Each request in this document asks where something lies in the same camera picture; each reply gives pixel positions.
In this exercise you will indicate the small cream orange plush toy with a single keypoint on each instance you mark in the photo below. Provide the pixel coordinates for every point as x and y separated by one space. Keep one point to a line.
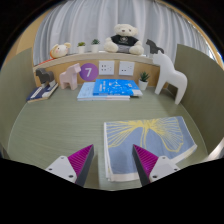
60 51

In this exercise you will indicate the small potted plant, white pot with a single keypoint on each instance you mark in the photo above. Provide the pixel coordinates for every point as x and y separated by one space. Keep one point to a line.
143 84
81 49
95 47

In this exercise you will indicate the cream teddy bear, black shirt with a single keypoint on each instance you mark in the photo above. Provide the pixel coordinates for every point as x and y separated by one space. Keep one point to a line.
124 41

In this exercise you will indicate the black horse figure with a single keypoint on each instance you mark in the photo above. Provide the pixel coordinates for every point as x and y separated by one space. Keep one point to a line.
153 46

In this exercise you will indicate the white grey curtain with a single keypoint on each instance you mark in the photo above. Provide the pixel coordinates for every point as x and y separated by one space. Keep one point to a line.
100 20

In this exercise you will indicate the round purple number sign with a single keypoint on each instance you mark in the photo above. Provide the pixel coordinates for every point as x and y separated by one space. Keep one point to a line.
88 72

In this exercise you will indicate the green desk divider panel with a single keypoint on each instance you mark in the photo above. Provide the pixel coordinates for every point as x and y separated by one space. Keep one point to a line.
15 96
205 100

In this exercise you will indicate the dark blue book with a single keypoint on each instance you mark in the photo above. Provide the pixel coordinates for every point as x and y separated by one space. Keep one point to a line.
38 96

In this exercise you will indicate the large white horse figure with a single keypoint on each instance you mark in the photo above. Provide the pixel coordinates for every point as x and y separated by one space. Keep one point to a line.
170 75

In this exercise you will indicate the light blue book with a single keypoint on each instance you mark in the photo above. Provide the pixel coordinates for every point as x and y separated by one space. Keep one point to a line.
85 92

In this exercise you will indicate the dark grey horse figure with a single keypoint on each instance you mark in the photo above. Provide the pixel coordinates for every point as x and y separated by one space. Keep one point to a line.
45 76

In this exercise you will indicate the white wall socket plate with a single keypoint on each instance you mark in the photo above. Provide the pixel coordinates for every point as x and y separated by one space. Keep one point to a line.
106 67
126 68

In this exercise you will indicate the bright blue book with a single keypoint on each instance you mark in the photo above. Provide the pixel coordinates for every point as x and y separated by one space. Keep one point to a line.
115 87

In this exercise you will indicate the wooden desk ledge shelf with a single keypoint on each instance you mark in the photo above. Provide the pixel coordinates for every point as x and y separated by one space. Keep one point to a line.
63 63

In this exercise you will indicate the pink horse figure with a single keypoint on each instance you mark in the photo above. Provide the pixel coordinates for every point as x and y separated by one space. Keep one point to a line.
69 78

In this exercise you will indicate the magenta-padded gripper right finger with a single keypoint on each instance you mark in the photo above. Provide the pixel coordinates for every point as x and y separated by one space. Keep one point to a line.
162 166

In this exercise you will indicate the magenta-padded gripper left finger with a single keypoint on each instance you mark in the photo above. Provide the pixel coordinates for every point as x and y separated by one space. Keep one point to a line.
61 166

